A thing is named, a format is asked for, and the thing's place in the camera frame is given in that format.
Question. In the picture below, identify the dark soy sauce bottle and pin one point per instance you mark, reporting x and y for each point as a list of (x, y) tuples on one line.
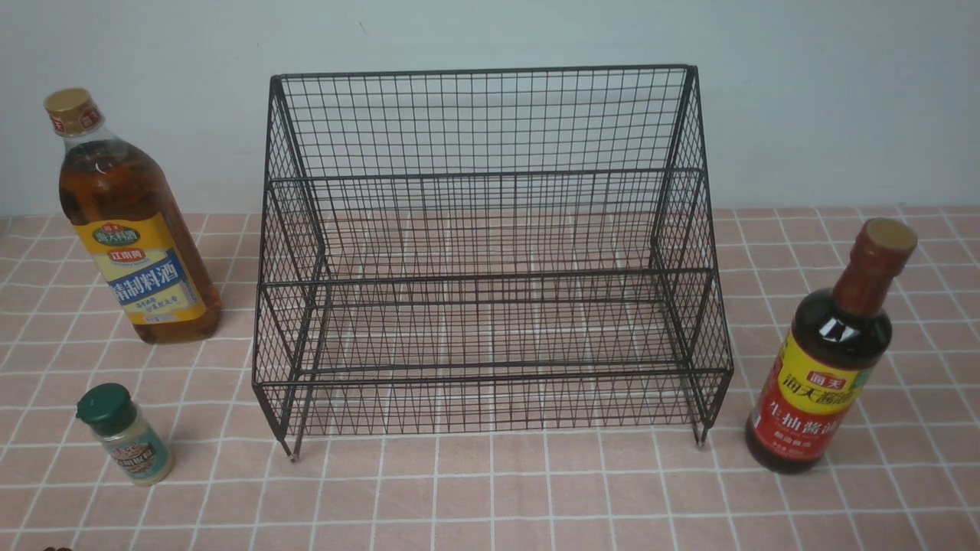
[(836, 338)]

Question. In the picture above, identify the pink checkered tablecloth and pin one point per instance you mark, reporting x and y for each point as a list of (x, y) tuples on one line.
[(902, 473)]

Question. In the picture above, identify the small green-capped seasoning jar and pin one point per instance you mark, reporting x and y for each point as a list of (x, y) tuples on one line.
[(115, 419)]

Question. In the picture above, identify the amber cooking wine bottle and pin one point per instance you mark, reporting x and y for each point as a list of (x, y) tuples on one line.
[(119, 202)]

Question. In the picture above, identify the black wire mesh rack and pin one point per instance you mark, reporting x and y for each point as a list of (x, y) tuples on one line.
[(468, 251)]

